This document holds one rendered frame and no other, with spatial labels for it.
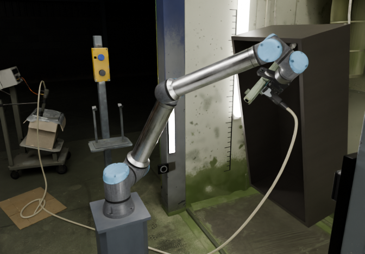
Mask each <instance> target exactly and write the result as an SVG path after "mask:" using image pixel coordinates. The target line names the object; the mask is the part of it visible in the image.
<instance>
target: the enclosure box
mask: <svg viewBox="0 0 365 254"><path fill-rule="evenodd" d="M270 34H275V35H277V36H278V37H279V38H280V39H281V40H282V41H283V42H284V43H285V44H287V45H288V46H290V44H291V43H296V44H297V45H296V47H295V48H293V50H294V51H300V52H303V53H304V54H305V55H306V56H307V58H308V61H309V64H308V66H307V68H306V69H305V70H304V71H303V72H302V73H300V74H299V75H298V76H297V77H296V78H295V79H293V81H292V82H291V83H290V85H289V86H288V87H286V88H285V89H284V90H283V91H282V92H281V93H280V94H279V95H278V96H279V97H280V98H281V99H282V101H283V102H284V103H286V104H287V105H288V107H289V108H290V109H291V110H292V111H293V112H294V113H295V115H296V117H297V119H298V129H297V135H296V138H295V141H294V145H293V148H292V151H291V153H290V156H289V158H288V161H287V163H286V165H285V167H284V170H283V172H282V174H281V176H280V177H279V179H278V181H277V183H276V185H275V186H274V188H273V189H272V191H271V193H270V194H269V196H268V197H267V198H268V199H269V200H271V201H272V202H274V203H275V204H276V205H278V206H279V207H280V208H282V209H283V210H284V211H286V212H287V213H288V214H290V215H291V216H293V217H294V218H296V219H297V220H298V221H300V222H301V223H302V224H304V225H305V226H306V227H308V228H309V227H311V226H313V225H314V224H316V223H317V222H319V221H321V220H323V219H324V218H326V217H327V216H329V215H331V214H333V213H334V212H335V207H336V201H334V200H332V198H331V194H332V187H333V180H334V176H335V172H336V171H337V170H341V169H342V163H343V156H344V155H347V154H348V107H349V58H350V24H296V25H271V26H267V27H263V28H260V29H255V30H252V31H248V32H245V33H241V34H237V35H234V36H231V41H232V49H233V54H236V53H239V52H241V51H243V50H246V49H248V48H250V47H252V46H254V45H256V44H258V43H260V42H262V41H264V40H265V38H267V37H268V36H269V35H270ZM273 63H274V61H273V62H268V63H266V64H263V65H261V66H256V67H254V68H251V69H249V70H246V71H244V72H241V73H239V74H236V80H237V89H238V97H239V102H240V111H241V120H242V128H243V137H244V145H245V150H246V159H247V167H248V176H249V184H250V186H252V187H253V188H254V189H256V190H257V191H258V192H260V193H261V194H263V195H264V196H265V195H266V194H267V192H268V191H269V189H270V188H271V186H272V184H273V182H274V181H275V179H276V177H277V175H278V173H279V171H280V169H281V167H282V165H283V163H284V160H285V158H286V156H287V153H288V150H289V148H290V145H291V141H292V138H293V134H294V128H295V120H294V117H293V116H292V114H291V113H290V112H288V111H287V110H286V109H285V110H284V109H283V108H282V107H281V106H279V105H277V104H276V103H274V102H273V101H272V100H270V99H269V98H268V97H267V96H266V95H265V94H263V95H261V94H260V93H259V94H258V95H257V97H256V98H255V99H254V100H253V101H252V102H251V103H250V104H249V103H247V102H246V101H245V100H244V97H245V96H246V94H244V93H245V91H246V90H247V89H250V90H251V89H252V88H253V87H254V86H255V84H256V83H257V82H258V81H259V80H260V79H261V76H258V75H257V71H258V70H259V68H260V67H264V68H267V69H269V68H270V66H271V65H272V64H273Z"/></svg>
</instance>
